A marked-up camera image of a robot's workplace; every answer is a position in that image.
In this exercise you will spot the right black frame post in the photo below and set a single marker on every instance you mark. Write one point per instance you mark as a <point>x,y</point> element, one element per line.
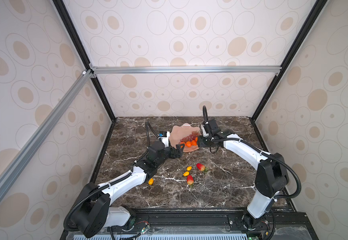
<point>302,34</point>

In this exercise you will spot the black frame post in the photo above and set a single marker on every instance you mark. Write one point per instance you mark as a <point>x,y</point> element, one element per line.
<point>302,34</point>
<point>78,44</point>

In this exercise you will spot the left black frame post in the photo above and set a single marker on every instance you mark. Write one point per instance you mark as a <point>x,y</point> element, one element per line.
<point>78,44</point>

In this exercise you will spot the red grape bunch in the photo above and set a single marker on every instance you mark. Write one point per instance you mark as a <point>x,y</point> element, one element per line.
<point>193,136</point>

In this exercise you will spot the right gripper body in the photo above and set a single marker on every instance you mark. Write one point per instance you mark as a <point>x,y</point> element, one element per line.
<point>205,141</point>

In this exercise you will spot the diagonal aluminium frame bar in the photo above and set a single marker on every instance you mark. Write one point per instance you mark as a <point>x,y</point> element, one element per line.
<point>16,167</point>

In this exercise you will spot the horizontal aluminium frame bar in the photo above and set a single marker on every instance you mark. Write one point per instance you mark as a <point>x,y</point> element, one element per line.
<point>186,70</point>

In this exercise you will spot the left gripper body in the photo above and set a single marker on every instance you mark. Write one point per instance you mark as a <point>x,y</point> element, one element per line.
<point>169,153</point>

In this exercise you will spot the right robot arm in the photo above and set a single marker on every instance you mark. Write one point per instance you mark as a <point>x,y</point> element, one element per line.
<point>274,178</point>

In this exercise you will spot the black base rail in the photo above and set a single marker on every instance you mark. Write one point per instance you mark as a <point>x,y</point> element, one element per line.
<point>211,224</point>

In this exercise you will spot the pink wavy fruit bowl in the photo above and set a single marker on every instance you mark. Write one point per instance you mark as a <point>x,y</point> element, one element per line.
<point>187,135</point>

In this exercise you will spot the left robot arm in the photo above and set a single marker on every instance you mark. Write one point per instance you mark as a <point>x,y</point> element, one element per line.
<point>93,211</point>

